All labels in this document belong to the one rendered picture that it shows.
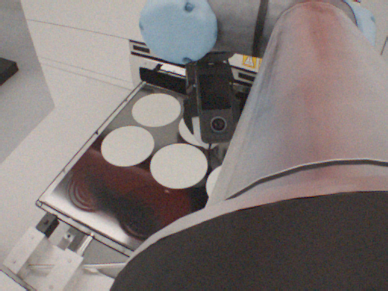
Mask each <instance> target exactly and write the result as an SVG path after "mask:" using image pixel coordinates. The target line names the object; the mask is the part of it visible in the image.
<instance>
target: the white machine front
mask: <svg viewBox="0 0 388 291"><path fill-rule="evenodd" d="M20 1H21V4H22V6H23V7H22V8H23V11H24V14H25V15H24V16H25V17H26V18H25V19H27V25H28V28H29V30H30V35H31V38H32V40H33V44H34V47H35V50H36V54H37V55H38V59H39V63H41V64H47V65H48V66H49V65H51V66H53V67H58V68H61V69H62V70H68V71H70V72H73V73H78V74H81V75H83V76H85V77H91V78H93V79H96V80H101V81H105V82H107V83H111V84H114V85H116V86H120V87H122V88H127V89H131V90H133V89H134V88H135V87H133V79H132V74H131V70H130V62H129V55H130V54H131V53H132V52H133V51H130V43H129V42H131V41H132V42H137V43H140V44H146V43H145V42H144V40H143V38H142V36H141V34H140V28H139V15H140V14H141V12H142V9H143V7H144V6H145V4H146V2H147V1H148V0H20ZM259 59H260V58H257V63H256V66H255V68H251V67H247V66H244V65H242V63H243V55H240V54H235V55H234V56H233V57H232V58H230V59H229V62H230V66H231V67H234V68H237V69H240V70H245V71H248V72H251V73H254V74H256V73H257V72H258V65H259ZM143 73H144V76H145V77H146V78H147V79H150V80H154V81H157V82H159V83H163V84H167V85H168V84H169V85H172V86H176V87H179V88H181V89H186V84H185V83H182V82H180V81H176V80H172V79H169V78H164V77H160V76H157V75H154V74H151V73H149V69H148V68H145V67H143Z"/></svg>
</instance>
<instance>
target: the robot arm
mask: <svg viewBox="0 0 388 291"><path fill-rule="evenodd" d="M139 28H140V34H141V36H142V38H143V40H144V42H145V43H146V45H147V46H148V47H149V48H150V49H151V52H154V53H155V54H156V55H157V56H158V57H159V58H162V59H164V60H166V61H168V62H170V63H174V64H185V68H186V91H187V96H188V100H183V107H182V113H183V122H184V124H185V126H186V128H188V129H189V131H190V132H191V134H192V135H193V136H194V137H195V139H196V140H197V141H198V144H200V145H201V146H202V147H203V148H205V149H213V148H214V147H215V146H216V145H217V144H218V143H229V142H230V141H231V140H232V141H231V144H230V147H229V149H228V151H227V155H225V157H224V160H223V164H222V165H221V169H220V171H219V174H218V176H217V179H216V181H215V185H214V188H213V190H212V192H211V195H210V198H209V200H208V202H207V203H206V206H205V208H203V209H201V210H199V211H196V212H194V213H192V214H189V215H187V216H185V217H181V218H179V219H178V220H176V221H174V222H173V223H172V224H170V225H168V226H166V227H165V228H164V229H162V230H160V231H158V232H157V233H156V234H154V235H153V236H150V237H149V238H148V239H147V240H146V241H145V242H144V243H143V244H142V245H141V246H140V247H139V248H138V249H137V250H136V251H135V252H134V253H133V254H132V255H131V256H130V258H129V259H128V261H127V262H126V263H125V265H124V266H123V267H122V269H121V270H120V272H119V273H118V274H117V277H115V279H114V282H113V284H112V286H111V287H110V289H109V291H388V65H387V63H386V62H385V61H384V60H383V58H382V56H381V55H379V53H378V52H377V50H376V49H375V48H374V45H375V41H376V39H375V38H376V25H375V18H374V15H373V14H372V13H371V12H370V11H369V10H368V9H366V8H363V7H360V6H357V5H354V4H352V3H351V2H349V1H347V0H148V1H147V2H146V4H145V6H144V7H143V9H142V12H141V14H140V15H139ZM235 54H240V55H247V56H248V57H252V58H260V59H262V61H261V65H260V67H259V69H258V72H257V74H256V76H255V82H254V83H253V86H252V89H251V91H250V93H249V97H248V99H247V101H246V104H245V107H244V109H243V111H242V114H241V117H240V119H239V113H240V109H239V104H240V102H241V101H240V97H235V94H237V93H238V90H236V87H235V86H233V82H234V77H233V73H232V70H231V67H230V62H229V59H230V58H232V57H233V56H234V55H235ZM224 61H226V63H224ZM189 62H191V64H189ZM238 119H239V123H238V125H237V128H235V123H236V122H237V121H238Z"/></svg>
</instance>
